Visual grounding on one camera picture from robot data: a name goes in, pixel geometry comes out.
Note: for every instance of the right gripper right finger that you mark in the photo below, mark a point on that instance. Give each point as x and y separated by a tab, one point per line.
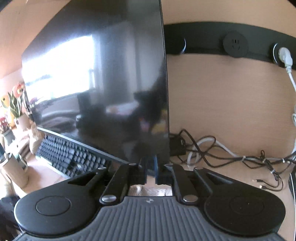
175	176

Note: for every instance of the black wall power strip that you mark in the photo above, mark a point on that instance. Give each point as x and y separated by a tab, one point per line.
232	39

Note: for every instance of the black computer monitor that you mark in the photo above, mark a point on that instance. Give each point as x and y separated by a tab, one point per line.
96	75

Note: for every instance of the beige cylindrical cup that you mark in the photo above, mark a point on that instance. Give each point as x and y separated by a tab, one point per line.
14	170

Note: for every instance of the black mechanical keyboard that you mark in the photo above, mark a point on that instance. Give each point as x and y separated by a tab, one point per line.
69	158

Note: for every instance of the beige striped knit garment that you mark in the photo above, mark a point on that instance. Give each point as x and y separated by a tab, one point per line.
144	190

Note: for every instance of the potted green plant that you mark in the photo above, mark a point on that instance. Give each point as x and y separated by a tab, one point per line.
17	104

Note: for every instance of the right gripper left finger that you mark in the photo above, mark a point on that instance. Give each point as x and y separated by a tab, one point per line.
120	182

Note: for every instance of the black power adapter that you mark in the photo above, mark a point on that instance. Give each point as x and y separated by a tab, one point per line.
177	145

